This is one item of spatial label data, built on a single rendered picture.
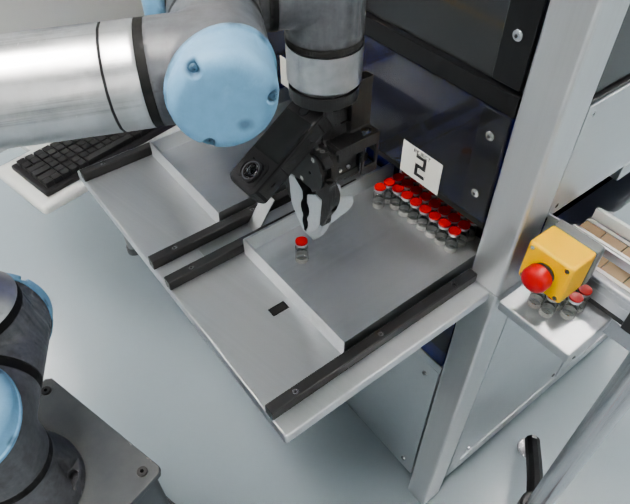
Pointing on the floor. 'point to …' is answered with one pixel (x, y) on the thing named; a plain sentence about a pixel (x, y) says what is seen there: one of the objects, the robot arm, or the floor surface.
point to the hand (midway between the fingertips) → (308, 232)
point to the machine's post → (519, 208)
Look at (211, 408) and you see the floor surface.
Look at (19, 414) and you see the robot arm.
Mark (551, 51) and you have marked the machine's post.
